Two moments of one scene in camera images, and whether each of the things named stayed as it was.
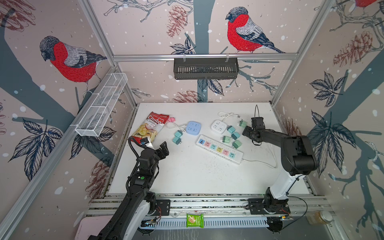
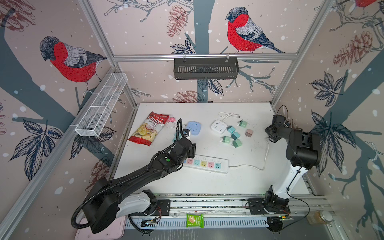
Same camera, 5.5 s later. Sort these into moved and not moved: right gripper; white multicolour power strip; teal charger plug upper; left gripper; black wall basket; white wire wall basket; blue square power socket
Moved: left gripper; right gripper; white multicolour power strip
Not moved: black wall basket; blue square power socket; white wire wall basket; teal charger plug upper
